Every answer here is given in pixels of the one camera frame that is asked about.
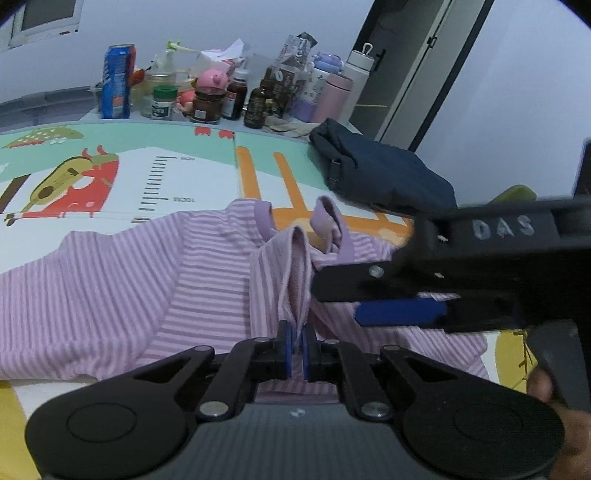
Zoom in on green chair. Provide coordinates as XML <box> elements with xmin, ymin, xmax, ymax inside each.
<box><xmin>489</xmin><ymin>185</ymin><xmax>539</xmax><ymax>204</ymax></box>

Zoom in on blue snack can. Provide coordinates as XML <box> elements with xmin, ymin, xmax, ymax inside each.
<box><xmin>100</xmin><ymin>44</ymin><xmax>137</xmax><ymax>120</ymax></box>

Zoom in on person's right hand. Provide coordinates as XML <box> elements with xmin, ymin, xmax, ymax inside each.
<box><xmin>526</xmin><ymin>369</ymin><xmax>591</xmax><ymax>480</ymax></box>

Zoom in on clear glass jar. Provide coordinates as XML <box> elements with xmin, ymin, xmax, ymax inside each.
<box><xmin>142</xmin><ymin>55</ymin><xmax>180</xmax><ymax>93</ymax></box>

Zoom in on purple striped shirt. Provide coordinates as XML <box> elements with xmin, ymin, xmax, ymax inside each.
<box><xmin>0</xmin><ymin>196</ymin><xmax>502</xmax><ymax>404</ymax></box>

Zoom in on dark printed coffee bag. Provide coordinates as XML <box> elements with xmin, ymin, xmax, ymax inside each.
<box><xmin>272</xmin><ymin>33</ymin><xmax>317</xmax><ymax>118</ymax></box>

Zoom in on brown dropper bottle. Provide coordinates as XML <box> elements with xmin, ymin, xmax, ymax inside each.
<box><xmin>244</xmin><ymin>68</ymin><xmax>278</xmax><ymax>130</ymax></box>

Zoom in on green-lid white bottle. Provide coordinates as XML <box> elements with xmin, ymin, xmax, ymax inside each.
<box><xmin>152</xmin><ymin>85</ymin><xmax>179</xmax><ymax>121</ymax></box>

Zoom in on pink pig toy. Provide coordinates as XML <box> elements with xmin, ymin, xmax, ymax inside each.
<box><xmin>196</xmin><ymin>65</ymin><xmax>232</xmax><ymax>90</ymax></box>

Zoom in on colourful cartoon play mat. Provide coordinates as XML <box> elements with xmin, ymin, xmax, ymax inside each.
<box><xmin>0</xmin><ymin>121</ymin><xmax>536</xmax><ymax>480</ymax></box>

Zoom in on tissue box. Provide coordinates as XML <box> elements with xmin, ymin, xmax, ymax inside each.
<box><xmin>198</xmin><ymin>38</ymin><xmax>246</xmax><ymax>71</ymax></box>

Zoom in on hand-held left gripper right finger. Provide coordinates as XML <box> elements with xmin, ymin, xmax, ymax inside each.
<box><xmin>299</xmin><ymin>329</ymin><xmax>462</xmax><ymax>422</ymax></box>

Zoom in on dark brown jar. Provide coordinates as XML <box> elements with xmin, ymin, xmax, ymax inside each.
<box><xmin>191</xmin><ymin>88</ymin><xmax>227</xmax><ymax>124</ymax></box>

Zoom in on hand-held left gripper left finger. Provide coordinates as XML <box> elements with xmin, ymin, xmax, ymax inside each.
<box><xmin>133</xmin><ymin>320</ymin><xmax>294</xmax><ymax>422</ymax></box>

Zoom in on pink tumbler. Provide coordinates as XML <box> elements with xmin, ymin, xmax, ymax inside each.
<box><xmin>318</xmin><ymin>74</ymin><xmax>354</xmax><ymax>124</ymax></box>

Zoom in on brown bottle with red label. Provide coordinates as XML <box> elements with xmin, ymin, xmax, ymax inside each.
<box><xmin>222</xmin><ymin>69</ymin><xmax>250</xmax><ymax>121</ymax></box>

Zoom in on white bottle with loop handle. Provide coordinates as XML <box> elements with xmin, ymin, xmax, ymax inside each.
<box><xmin>346</xmin><ymin>43</ymin><xmax>385</xmax><ymax>80</ymax></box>

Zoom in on purple kids water bottle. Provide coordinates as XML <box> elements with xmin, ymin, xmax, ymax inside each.
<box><xmin>294</xmin><ymin>53</ymin><xmax>343</xmax><ymax>121</ymax></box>

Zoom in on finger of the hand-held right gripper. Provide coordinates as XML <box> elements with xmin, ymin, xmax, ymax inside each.
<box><xmin>355</xmin><ymin>298</ymin><xmax>522</xmax><ymax>334</ymax></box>
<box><xmin>312</xmin><ymin>259</ymin><xmax>460</xmax><ymax>304</ymax></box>

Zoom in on beige cloth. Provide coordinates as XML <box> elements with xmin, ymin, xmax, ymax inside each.
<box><xmin>264</xmin><ymin>115</ymin><xmax>320</xmax><ymax>139</ymax></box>

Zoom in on folded navy pants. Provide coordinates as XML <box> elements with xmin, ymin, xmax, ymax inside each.
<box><xmin>308</xmin><ymin>117</ymin><xmax>458</xmax><ymax>217</ymax></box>

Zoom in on dark door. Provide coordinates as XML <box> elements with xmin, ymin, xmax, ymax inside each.
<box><xmin>355</xmin><ymin>0</ymin><xmax>497</xmax><ymax>151</ymax></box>

